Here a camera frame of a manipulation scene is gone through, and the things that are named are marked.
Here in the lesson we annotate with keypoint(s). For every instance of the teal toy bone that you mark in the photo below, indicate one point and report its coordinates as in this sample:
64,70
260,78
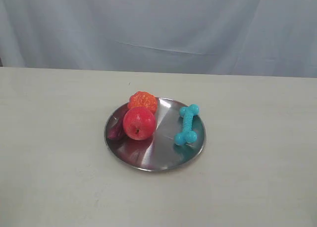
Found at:
187,135

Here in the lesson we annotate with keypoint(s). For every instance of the orange peeled tangerine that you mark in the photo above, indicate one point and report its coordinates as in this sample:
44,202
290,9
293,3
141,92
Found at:
143,99

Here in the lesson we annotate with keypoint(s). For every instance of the red apple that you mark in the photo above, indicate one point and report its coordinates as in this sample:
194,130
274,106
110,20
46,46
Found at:
139,123

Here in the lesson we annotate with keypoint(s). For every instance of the round stainless steel plate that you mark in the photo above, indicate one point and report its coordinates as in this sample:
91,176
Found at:
158,153

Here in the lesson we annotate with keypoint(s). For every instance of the white backdrop cloth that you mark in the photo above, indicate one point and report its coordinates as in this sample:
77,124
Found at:
236,37

